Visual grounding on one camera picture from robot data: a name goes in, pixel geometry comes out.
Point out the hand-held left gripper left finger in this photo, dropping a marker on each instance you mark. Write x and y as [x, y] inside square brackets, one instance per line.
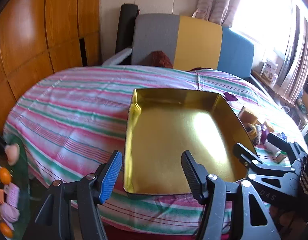
[111, 177]

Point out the blue packet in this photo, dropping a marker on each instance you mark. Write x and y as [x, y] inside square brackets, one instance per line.
[282, 135]

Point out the pink round toy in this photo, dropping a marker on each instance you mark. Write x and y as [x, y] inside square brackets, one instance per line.
[9, 213]

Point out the wooden shelf unit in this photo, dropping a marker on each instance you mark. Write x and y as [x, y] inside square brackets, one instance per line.
[303, 102]

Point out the dark red cloth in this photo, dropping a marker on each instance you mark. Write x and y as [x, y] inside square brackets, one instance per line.
[159, 58]

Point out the pink floral curtain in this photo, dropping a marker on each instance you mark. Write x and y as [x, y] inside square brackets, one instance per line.
[219, 0]

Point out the wooden side desk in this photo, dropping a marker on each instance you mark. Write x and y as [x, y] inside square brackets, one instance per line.
[273, 87]

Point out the small pink pack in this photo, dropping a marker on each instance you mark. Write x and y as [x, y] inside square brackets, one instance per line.
[274, 78]

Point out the gold tin tray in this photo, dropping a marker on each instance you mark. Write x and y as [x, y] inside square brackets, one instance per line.
[169, 142]

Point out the pink ribbed block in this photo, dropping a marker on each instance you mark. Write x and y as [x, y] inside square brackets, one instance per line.
[12, 195]

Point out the grey yellow blue sofa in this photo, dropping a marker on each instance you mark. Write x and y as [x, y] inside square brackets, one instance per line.
[199, 42]

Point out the window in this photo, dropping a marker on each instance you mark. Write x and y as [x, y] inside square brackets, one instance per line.
[263, 10]

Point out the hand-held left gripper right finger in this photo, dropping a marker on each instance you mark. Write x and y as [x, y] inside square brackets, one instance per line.
[191, 175]

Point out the wooden wardrobe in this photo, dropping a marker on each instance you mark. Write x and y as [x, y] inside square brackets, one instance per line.
[31, 30]

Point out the white printed carton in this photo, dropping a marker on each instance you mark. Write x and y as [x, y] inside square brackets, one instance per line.
[268, 68]

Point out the yellow sponge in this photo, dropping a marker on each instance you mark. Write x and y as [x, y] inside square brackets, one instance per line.
[270, 127]

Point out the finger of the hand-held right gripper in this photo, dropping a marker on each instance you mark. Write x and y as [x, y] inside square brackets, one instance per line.
[283, 143]
[244, 152]

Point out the striped curtain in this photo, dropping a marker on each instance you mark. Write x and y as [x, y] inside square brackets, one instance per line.
[293, 55]

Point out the striped table cloth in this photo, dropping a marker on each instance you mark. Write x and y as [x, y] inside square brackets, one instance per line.
[69, 105]

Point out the pink heart-shaped toy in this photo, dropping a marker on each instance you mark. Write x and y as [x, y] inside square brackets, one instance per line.
[12, 153]

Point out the black rolled mat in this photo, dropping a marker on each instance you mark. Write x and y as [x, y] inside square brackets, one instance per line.
[125, 25]

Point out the orange ball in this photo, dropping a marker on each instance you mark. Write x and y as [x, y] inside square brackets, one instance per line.
[6, 230]
[4, 175]

